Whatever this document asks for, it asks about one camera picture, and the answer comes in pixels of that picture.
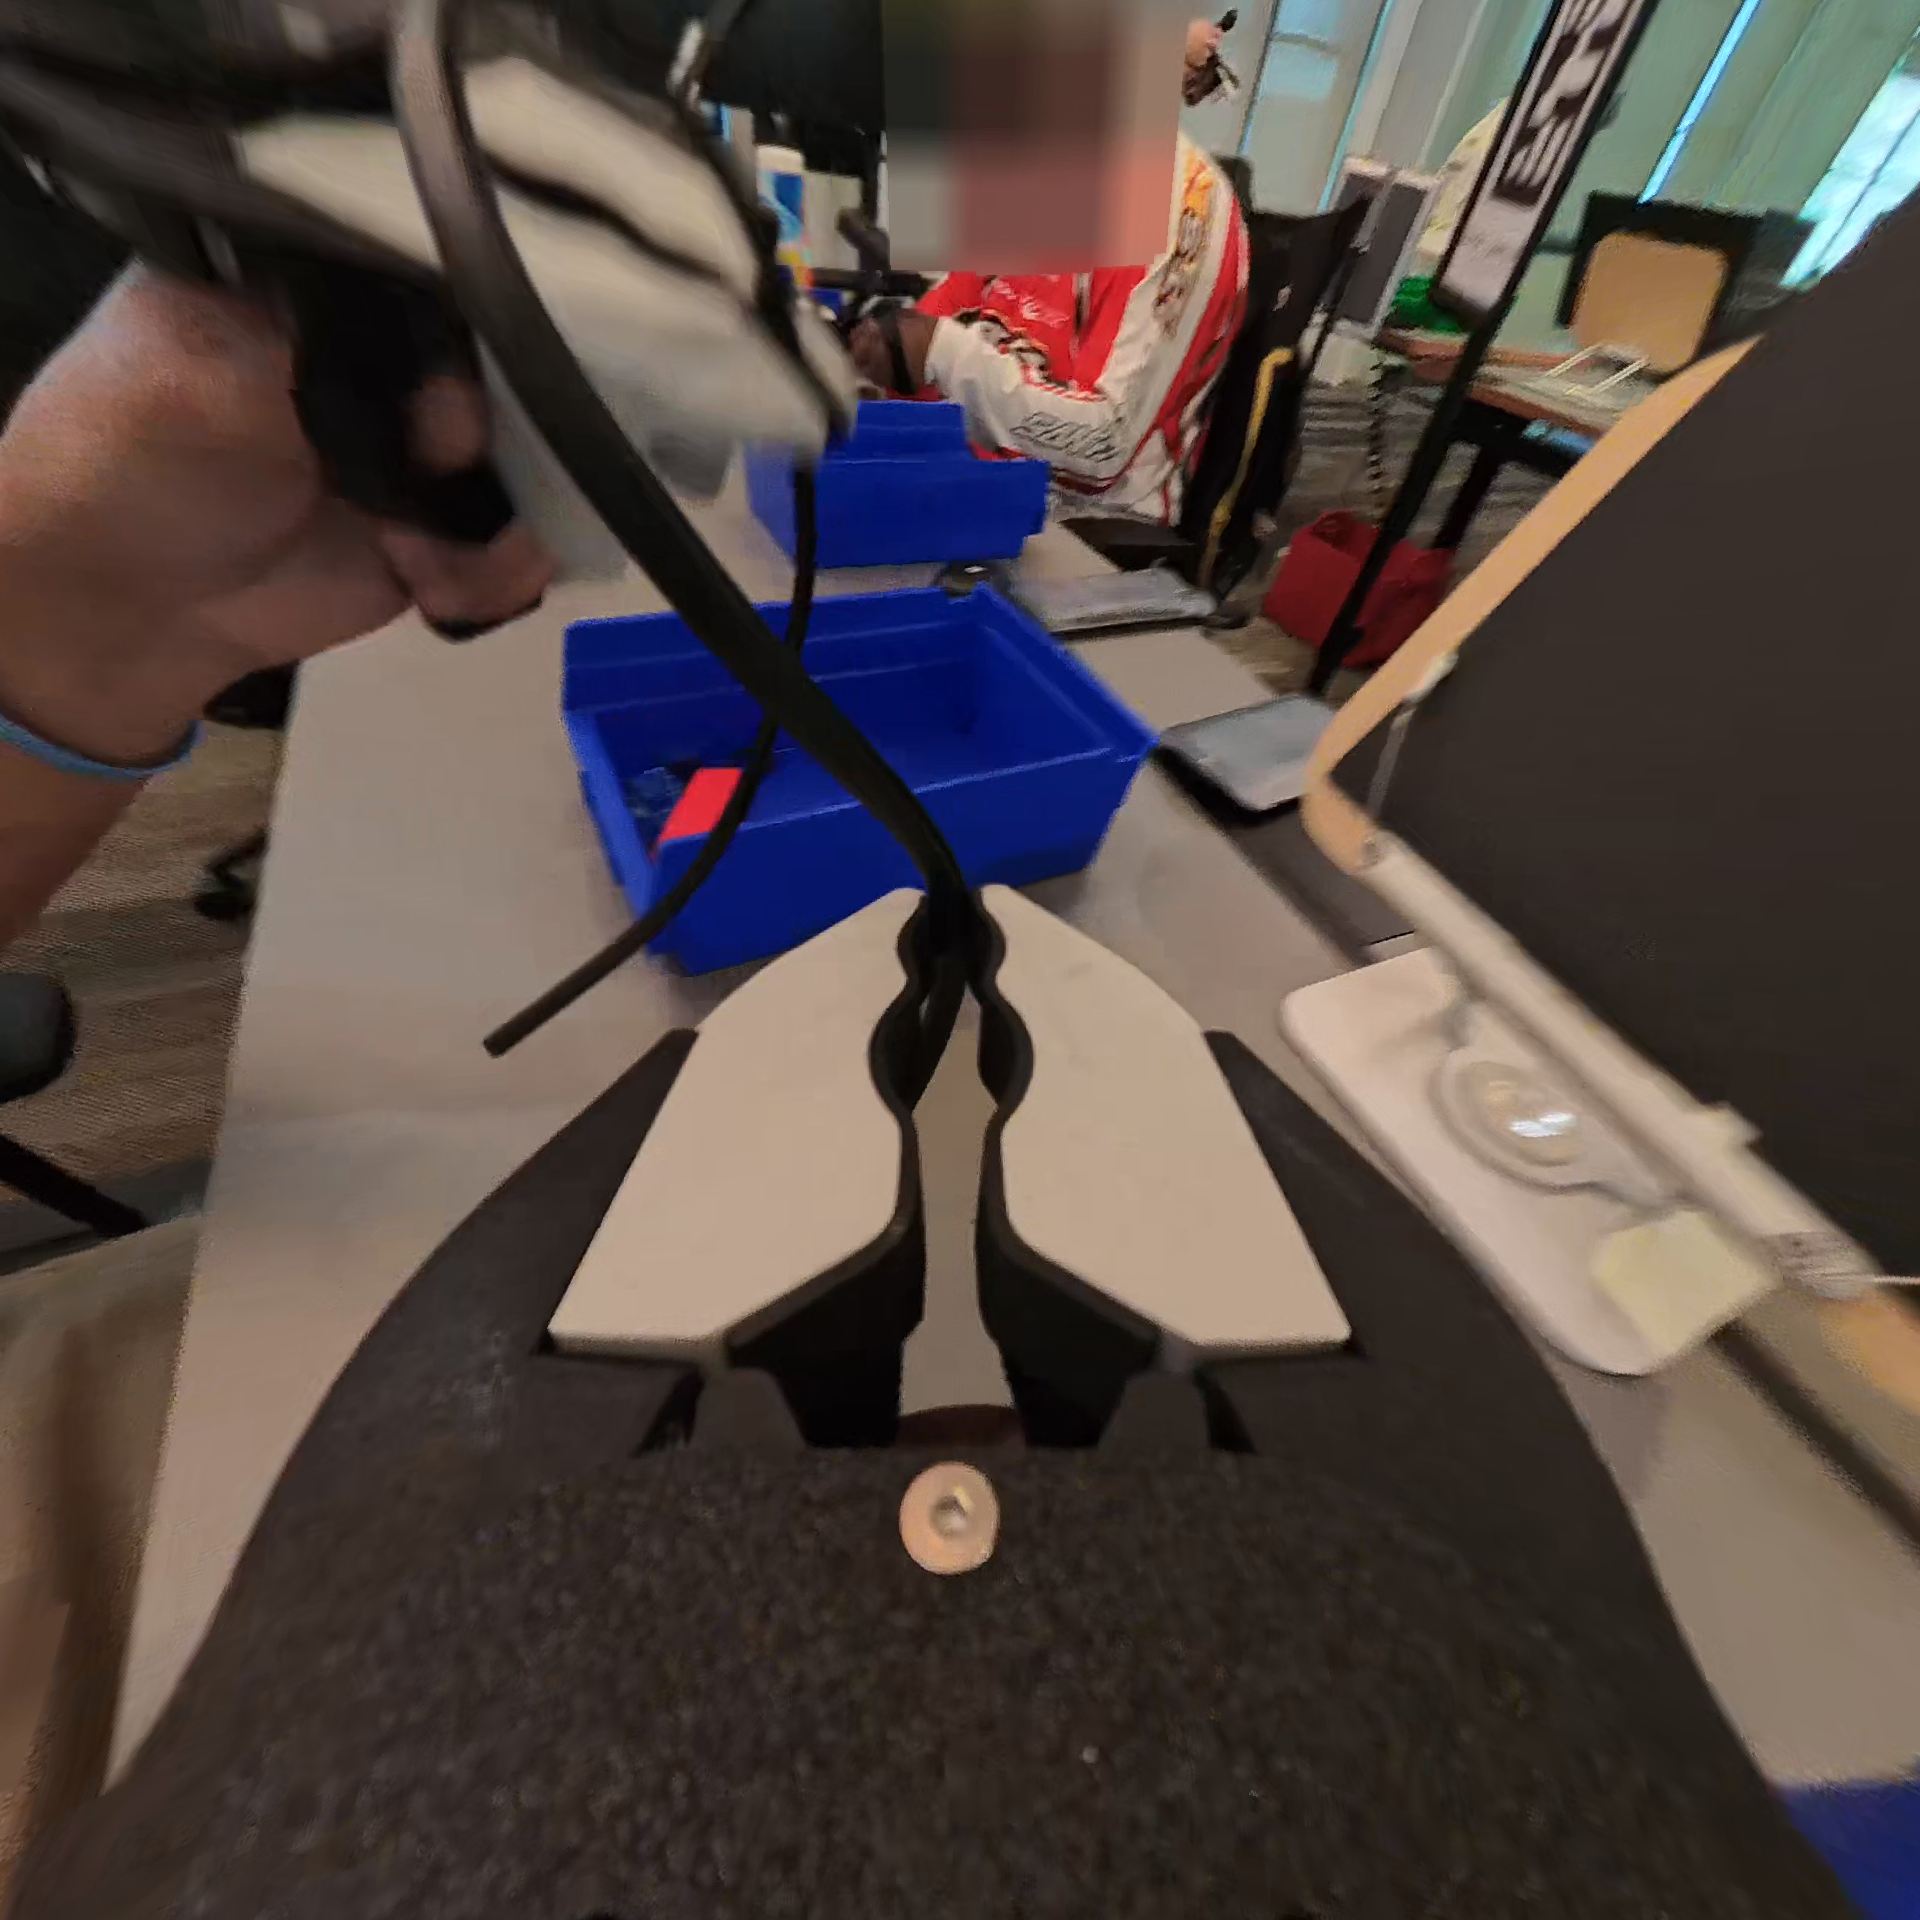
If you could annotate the grey tablet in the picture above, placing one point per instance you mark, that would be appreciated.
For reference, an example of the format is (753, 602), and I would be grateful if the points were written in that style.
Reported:
(1245, 751)
(1124, 600)

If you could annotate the red plastic block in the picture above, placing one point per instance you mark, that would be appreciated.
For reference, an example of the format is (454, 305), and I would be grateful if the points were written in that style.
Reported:
(704, 803)

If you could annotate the red bag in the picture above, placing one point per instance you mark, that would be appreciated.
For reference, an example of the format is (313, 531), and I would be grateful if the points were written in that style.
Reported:
(1350, 584)

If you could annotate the white stand base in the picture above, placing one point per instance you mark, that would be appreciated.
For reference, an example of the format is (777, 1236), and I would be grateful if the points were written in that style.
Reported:
(1350, 1034)

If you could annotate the wooden workbench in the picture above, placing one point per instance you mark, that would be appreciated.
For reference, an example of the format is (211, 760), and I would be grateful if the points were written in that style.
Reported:
(1501, 382)

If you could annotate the clear glass cube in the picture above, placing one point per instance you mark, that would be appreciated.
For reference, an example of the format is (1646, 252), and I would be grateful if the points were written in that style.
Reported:
(652, 794)

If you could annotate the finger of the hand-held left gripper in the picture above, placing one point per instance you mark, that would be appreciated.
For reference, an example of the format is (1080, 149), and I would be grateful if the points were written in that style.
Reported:
(630, 150)
(674, 360)

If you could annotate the person's left hand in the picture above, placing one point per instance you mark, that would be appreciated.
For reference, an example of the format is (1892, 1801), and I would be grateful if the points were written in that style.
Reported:
(151, 525)

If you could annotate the person's left forearm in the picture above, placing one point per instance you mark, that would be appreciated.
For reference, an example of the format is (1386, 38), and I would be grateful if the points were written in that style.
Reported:
(45, 840)

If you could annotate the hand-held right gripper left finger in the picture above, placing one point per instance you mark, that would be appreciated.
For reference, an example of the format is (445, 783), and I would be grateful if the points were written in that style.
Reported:
(735, 1184)

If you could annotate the blue wristband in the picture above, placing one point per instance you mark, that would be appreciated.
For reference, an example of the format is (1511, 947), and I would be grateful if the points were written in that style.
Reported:
(90, 765)

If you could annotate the red and white racing suit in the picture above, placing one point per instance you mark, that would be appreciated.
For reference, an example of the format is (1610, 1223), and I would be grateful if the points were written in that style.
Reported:
(1110, 374)

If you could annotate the small tan board black frame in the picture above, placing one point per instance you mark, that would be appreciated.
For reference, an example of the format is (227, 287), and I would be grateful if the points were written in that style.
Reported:
(1651, 301)

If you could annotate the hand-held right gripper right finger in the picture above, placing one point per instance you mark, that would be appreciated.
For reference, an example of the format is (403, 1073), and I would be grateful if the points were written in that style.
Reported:
(1154, 1171)

